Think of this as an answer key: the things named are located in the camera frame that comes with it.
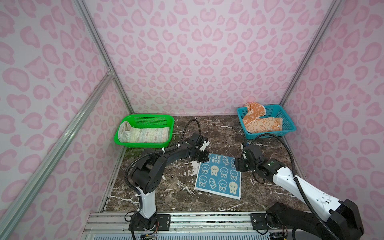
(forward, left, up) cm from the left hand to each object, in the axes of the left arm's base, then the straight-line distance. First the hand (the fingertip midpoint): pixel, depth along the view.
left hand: (210, 157), depth 90 cm
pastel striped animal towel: (+16, +53, +4) cm, 55 cm away
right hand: (-6, -16, +6) cm, 18 cm away
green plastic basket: (+36, +47, -5) cm, 60 cm away
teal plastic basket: (+38, -53, +1) cm, 65 cm away
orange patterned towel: (+31, -36, -5) cm, 47 cm away
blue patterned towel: (-10, -5, -5) cm, 12 cm away
